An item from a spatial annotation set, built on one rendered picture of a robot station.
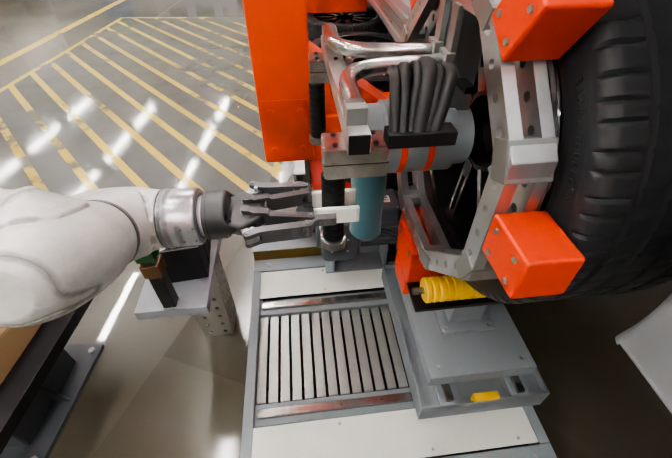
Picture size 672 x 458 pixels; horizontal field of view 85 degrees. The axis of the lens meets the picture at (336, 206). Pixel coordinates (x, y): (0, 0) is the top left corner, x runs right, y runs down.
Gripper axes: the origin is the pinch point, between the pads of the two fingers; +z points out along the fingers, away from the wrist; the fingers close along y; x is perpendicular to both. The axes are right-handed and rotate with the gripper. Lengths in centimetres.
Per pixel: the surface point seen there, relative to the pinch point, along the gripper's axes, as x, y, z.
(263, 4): 16, -60, -12
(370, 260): -74, -51, 20
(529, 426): -75, 13, 53
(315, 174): -56, -87, 1
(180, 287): -38, -17, -38
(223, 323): -79, -32, -37
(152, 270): -23.1, -10.2, -38.0
